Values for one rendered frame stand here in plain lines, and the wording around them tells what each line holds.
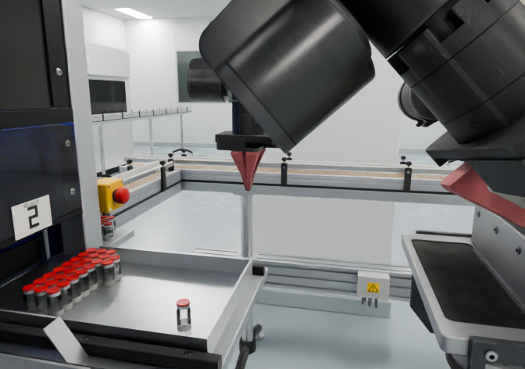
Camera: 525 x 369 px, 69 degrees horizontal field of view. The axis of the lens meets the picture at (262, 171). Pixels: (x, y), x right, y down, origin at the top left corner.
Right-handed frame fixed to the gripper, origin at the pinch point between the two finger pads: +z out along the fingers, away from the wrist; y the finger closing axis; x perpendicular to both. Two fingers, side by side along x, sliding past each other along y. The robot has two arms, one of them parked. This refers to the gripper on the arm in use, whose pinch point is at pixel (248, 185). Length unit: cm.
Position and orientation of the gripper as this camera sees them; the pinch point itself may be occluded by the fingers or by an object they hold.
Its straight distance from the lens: 67.1
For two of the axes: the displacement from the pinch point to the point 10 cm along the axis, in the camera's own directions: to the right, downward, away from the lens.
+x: -2.1, 2.0, -9.6
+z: -0.1, 9.8, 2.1
